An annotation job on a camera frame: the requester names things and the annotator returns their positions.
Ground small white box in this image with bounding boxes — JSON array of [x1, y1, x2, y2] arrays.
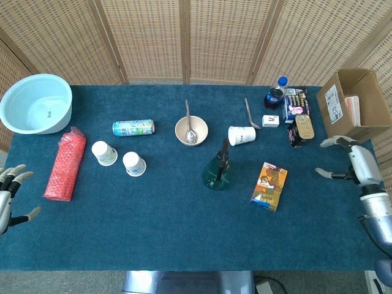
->
[[262, 115, 280, 128]]

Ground paper cup blue flower print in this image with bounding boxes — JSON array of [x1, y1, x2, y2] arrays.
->
[[122, 151, 147, 178]]

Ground blue white carton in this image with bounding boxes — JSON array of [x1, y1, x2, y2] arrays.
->
[[281, 88, 311, 124]]

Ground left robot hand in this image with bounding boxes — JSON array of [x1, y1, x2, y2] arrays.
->
[[0, 164, 42, 236]]

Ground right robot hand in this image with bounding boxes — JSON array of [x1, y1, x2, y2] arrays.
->
[[315, 135, 383, 186]]

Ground white paper cup small print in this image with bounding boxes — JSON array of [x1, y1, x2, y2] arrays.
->
[[227, 126, 257, 147]]

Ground blue green drink can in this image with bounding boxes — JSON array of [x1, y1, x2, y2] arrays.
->
[[112, 119, 155, 137]]

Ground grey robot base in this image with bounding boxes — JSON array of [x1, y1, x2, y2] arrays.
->
[[122, 270, 257, 294]]

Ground paper cup green fern print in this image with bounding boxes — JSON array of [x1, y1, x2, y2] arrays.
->
[[91, 140, 118, 167]]

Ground metal spoon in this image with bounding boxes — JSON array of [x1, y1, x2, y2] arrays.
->
[[244, 97, 262, 130], [184, 99, 197, 143]]

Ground orange yellow snack box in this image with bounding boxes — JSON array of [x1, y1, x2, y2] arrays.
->
[[249, 162, 288, 213]]

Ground blue table cloth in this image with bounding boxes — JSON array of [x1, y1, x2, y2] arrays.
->
[[0, 85, 387, 272]]

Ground black rectangular tin can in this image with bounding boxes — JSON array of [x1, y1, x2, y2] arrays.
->
[[287, 114, 315, 148]]

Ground green plastic spray bottle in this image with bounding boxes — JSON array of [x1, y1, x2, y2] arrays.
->
[[201, 138, 236, 191]]

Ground red mesh bag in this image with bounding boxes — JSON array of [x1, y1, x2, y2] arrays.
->
[[43, 126, 87, 202]]

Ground woven folding screen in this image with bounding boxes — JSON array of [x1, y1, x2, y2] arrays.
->
[[0, 0, 392, 153]]

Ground brown cardboard box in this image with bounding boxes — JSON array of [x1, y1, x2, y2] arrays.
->
[[316, 68, 392, 143]]

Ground cola bottle blue cap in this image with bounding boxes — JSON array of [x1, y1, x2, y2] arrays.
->
[[264, 76, 290, 110]]

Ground beige ribbed bowl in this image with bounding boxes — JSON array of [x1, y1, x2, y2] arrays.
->
[[175, 116, 209, 147]]

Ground white pink packets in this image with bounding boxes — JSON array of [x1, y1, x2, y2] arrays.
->
[[344, 95, 363, 126]]

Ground light blue plastic basin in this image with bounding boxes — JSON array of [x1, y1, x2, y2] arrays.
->
[[0, 73, 73, 135]]

